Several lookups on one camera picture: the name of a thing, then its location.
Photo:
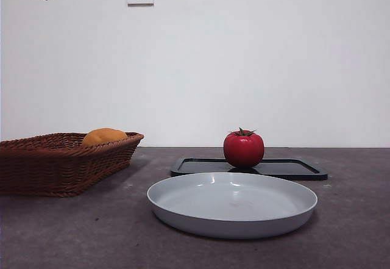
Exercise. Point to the red tomato with green stem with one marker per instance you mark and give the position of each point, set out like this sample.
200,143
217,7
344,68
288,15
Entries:
243,150

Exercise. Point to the yellow-orange round fruit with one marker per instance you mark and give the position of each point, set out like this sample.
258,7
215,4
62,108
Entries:
105,136

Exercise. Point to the brown wicker basket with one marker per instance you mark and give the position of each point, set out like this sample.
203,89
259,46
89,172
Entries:
61,168

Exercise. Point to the round pale plate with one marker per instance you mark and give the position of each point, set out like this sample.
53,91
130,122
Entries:
231,202

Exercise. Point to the dark rectangular tray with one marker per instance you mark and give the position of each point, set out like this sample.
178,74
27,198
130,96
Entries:
289,169

